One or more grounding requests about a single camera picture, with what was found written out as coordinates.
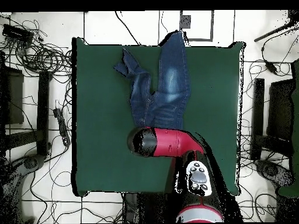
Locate black power adapter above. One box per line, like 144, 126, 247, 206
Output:
264, 60, 278, 75

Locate small grey square tag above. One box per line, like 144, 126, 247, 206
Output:
179, 14, 192, 29

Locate black tripod rod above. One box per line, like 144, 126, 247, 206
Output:
253, 10, 299, 43

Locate black metal stand frame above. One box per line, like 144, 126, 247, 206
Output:
0, 69, 53, 157
250, 78, 293, 162

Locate tangled black cable bundle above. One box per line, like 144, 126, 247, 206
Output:
0, 18, 73, 79

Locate grey wheeled chair base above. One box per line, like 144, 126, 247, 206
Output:
0, 155, 46, 223
254, 159, 295, 187

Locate black power strip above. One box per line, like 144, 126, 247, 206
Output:
53, 107, 71, 147

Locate dark flat panel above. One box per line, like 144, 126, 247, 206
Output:
266, 78, 295, 141
0, 65, 25, 125

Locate grey square floor frame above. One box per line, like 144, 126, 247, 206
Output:
179, 10, 214, 42

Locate dark green table cloth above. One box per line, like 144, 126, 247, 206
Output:
71, 37, 245, 197

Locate black electronics box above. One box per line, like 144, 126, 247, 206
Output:
2, 23, 35, 44

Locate green cloth sheet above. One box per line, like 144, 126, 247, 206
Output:
277, 59, 299, 199

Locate blue denim jeans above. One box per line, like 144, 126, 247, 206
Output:
113, 30, 192, 131

